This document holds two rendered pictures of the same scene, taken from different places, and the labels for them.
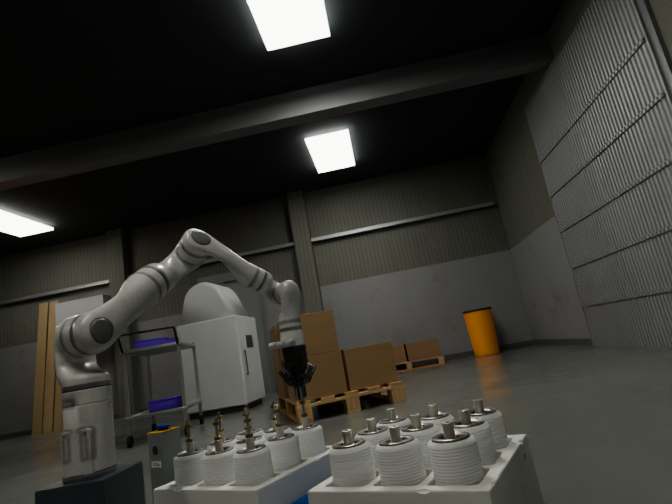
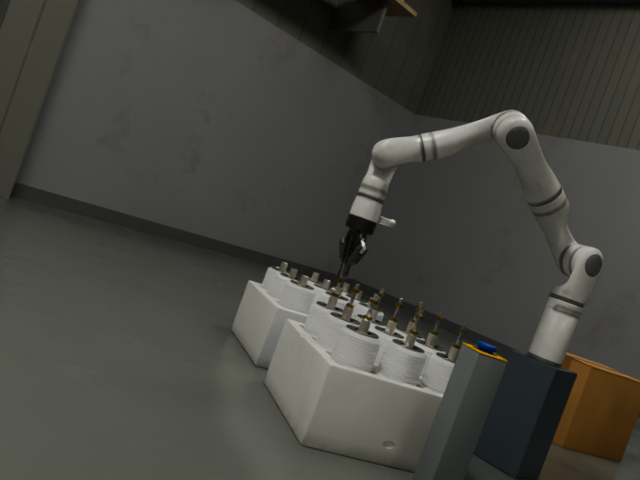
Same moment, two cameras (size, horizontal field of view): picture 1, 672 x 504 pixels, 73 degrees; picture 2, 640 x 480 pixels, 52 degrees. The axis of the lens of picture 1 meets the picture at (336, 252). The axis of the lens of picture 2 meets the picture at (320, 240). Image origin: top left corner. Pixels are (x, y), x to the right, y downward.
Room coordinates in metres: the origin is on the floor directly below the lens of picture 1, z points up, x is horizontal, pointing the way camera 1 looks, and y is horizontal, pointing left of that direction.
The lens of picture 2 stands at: (2.74, 1.20, 0.45)
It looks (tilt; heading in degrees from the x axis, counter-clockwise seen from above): 2 degrees down; 221
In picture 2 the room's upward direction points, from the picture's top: 20 degrees clockwise
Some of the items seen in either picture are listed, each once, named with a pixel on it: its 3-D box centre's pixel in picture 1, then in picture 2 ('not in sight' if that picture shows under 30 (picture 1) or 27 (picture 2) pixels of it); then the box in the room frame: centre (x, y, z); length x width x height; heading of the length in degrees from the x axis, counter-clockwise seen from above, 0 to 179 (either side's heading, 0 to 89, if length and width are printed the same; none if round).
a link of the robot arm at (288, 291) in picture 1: (288, 305); (380, 170); (1.43, 0.18, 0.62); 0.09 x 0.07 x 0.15; 34
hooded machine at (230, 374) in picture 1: (220, 345); not in sight; (5.60, 1.60, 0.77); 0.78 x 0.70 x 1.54; 85
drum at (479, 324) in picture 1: (482, 331); not in sight; (7.29, -2.03, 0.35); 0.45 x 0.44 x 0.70; 86
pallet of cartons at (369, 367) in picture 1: (327, 361); not in sight; (4.11, 0.25, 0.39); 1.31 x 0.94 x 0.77; 11
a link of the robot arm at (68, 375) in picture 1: (84, 353); (575, 276); (0.98, 0.57, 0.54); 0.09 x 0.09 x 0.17; 66
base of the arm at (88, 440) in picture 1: (89, 431); (554, 331); (0.98, 0.57, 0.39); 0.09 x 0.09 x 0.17; 86
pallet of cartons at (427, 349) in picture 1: (407, 356); not in sight; (7.31, -0.81, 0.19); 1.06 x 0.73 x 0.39; 84
